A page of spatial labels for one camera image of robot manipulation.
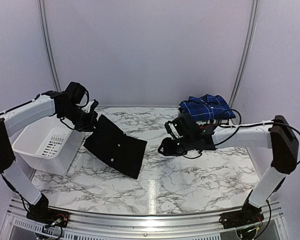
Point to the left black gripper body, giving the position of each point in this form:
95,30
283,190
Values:
83,123

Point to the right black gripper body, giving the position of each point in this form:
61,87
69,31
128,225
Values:
177,149

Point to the black long sleeve shirt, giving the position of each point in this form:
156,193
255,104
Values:
116,149

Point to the red black plaid shirt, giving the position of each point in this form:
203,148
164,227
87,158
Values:
214,122

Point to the blue plaid shirt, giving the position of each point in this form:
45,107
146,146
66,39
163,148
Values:
207,107

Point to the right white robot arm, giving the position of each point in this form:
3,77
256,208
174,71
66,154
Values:
187,135

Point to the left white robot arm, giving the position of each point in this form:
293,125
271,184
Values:
63,105

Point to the white plastic laundry basket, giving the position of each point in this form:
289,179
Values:
48,145

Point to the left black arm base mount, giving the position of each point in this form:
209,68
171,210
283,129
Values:
59,217

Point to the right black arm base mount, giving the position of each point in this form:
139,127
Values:
242,217

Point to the aluminium table front rail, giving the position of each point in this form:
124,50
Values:
100,226

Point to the left aluminium wall profile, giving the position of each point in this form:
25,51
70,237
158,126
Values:
43,18

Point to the aluminium wall profile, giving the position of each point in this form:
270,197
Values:
251,28
43,18

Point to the right aluminium wall profile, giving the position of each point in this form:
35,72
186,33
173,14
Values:
251,28

